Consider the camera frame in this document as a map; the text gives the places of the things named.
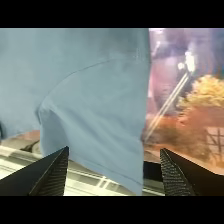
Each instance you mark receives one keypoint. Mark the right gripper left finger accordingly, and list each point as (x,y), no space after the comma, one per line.
(43,176)

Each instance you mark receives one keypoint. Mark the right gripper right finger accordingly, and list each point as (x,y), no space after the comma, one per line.
(186,176)

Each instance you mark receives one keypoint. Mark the blue T-shirt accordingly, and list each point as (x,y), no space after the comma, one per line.
(90,100)

